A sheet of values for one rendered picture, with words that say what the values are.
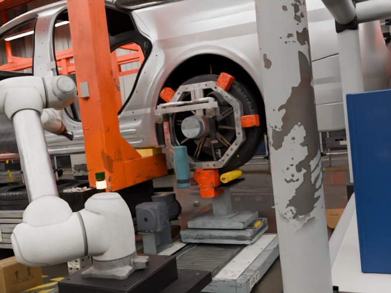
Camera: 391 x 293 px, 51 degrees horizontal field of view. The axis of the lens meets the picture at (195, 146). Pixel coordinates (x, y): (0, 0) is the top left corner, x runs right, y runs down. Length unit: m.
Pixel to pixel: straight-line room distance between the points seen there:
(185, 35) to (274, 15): 2.57
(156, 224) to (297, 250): 2.35
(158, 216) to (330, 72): 1.31
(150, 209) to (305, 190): 2.35
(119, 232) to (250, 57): 1.52
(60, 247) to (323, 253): 1.23
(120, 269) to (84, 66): 1.42
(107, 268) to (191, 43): 1.70
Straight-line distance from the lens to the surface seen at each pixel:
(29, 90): 1.72
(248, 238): 2.63
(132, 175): 2.68
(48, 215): 1.44
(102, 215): 1.44
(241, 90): 2.59
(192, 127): 2.47
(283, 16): 0.22
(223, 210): 2.79
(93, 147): 2.53
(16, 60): 13.25
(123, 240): 1.47
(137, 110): 2.99
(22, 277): 2.74
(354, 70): 0.59
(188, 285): 1.54
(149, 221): 2.57
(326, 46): 2.50
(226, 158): 2.55
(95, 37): 2.56
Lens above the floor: 0.86
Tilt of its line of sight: 3 degrees down
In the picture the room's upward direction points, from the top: 6 degrees counter-clockwise
